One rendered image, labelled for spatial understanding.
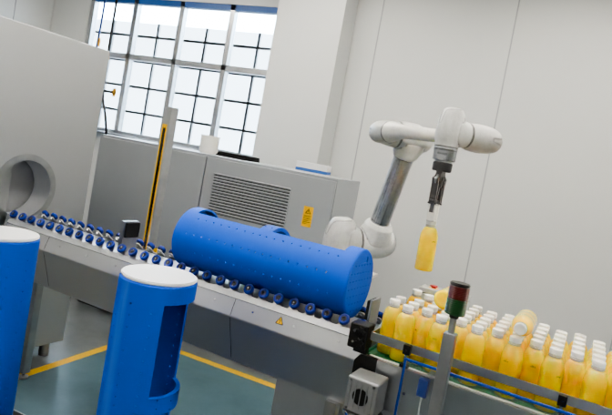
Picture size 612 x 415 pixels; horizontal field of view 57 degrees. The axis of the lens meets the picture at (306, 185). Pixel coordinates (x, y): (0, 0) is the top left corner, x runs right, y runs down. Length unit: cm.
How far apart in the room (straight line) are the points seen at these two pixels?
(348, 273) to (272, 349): 48
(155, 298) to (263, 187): 220
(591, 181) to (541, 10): 144
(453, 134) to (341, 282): 71
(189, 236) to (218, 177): 178
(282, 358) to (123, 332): 67
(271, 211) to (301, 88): 147
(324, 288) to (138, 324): 70
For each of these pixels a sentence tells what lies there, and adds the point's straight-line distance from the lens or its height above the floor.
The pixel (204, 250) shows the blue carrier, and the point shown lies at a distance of 253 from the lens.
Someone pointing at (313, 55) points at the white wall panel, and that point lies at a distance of 519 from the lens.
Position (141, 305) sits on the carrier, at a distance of 209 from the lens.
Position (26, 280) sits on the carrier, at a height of 86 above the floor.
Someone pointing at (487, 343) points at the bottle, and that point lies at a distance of 208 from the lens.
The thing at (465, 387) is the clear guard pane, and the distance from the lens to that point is 200.
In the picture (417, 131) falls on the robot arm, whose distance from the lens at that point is 251.
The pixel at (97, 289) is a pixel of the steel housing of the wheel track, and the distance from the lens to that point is 305.
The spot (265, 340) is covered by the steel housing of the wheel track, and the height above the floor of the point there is 78.
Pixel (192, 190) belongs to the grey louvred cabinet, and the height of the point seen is 115.
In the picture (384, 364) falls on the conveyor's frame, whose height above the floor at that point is 89.
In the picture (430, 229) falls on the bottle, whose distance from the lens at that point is 225.
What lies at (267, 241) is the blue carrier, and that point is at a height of 118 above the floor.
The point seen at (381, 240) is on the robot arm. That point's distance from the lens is 297.
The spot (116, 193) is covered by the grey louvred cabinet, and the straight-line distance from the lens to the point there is 492.
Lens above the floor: 156
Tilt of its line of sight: 3 degrees down
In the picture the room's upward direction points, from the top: 10 degrees clockwise
